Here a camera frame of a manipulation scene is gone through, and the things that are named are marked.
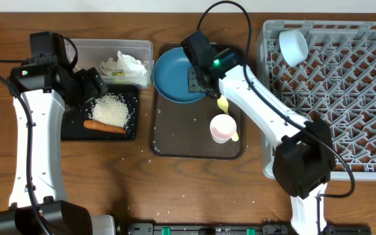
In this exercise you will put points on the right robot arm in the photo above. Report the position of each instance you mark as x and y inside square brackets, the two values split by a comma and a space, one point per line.
[303, 161]

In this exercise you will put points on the grey dishwasher rack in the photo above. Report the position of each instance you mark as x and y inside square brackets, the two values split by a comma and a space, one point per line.
[336, 83]

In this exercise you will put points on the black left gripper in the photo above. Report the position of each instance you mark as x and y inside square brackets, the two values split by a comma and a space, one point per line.
[94, 87]

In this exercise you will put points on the clear plastic waste bin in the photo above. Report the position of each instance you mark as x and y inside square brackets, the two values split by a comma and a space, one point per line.
[91, 52]

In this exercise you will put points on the green snack wrapper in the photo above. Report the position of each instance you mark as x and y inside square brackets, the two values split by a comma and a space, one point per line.
[118, 74]

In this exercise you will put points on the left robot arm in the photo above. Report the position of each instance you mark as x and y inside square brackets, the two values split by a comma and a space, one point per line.
[42, 87]

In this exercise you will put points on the dark blue bowl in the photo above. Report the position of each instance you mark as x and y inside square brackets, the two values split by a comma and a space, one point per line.
[170, 77]

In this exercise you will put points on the orange carrot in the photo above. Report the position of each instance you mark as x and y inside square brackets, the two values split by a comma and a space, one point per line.
[99, 126]

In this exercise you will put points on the white small bowl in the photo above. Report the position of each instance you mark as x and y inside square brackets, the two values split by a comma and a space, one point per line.
[293, 47]

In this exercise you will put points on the pile of white rice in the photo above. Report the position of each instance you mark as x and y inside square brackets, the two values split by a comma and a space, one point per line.
[111, 110]

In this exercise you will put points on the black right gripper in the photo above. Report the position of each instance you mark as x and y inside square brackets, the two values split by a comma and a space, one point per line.
[193, 84]

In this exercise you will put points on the yellow plastic spoon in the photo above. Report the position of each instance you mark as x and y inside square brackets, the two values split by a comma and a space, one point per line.
[224, 105]

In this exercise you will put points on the black waste tray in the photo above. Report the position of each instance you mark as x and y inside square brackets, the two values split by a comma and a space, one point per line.
[73, 120]

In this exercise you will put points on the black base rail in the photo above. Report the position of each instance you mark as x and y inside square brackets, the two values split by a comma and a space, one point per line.
[267, 229]

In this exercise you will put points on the pink cup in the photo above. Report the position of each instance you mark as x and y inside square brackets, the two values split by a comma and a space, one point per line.
[223, 128]

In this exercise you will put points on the dark brown serving tray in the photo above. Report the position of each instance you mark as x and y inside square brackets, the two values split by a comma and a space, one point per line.
[183, 129]

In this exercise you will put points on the white napkin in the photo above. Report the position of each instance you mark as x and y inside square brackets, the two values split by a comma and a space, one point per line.
[124, 63]

